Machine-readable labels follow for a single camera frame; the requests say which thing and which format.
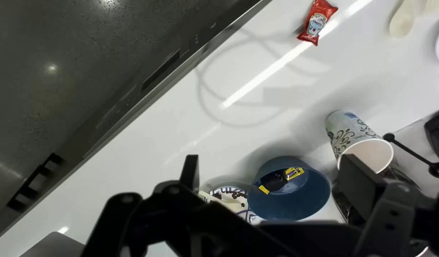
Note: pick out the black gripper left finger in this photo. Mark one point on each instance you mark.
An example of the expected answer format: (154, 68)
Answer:
(148, 223)

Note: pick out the black and yellow packet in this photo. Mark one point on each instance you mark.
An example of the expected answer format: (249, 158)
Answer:
(278, 179)

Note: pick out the black and white patterned bowl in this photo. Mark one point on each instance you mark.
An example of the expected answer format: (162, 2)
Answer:
(228, 193)

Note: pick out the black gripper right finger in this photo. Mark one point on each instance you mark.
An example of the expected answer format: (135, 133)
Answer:
(394, 215)

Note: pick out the blue bowl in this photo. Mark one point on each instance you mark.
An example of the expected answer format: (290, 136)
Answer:
(299, 198)

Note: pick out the patterned paper cup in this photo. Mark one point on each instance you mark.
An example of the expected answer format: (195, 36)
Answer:
(347, 131)

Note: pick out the cream plastic utensil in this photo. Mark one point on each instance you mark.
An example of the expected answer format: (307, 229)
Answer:
(402, 19)

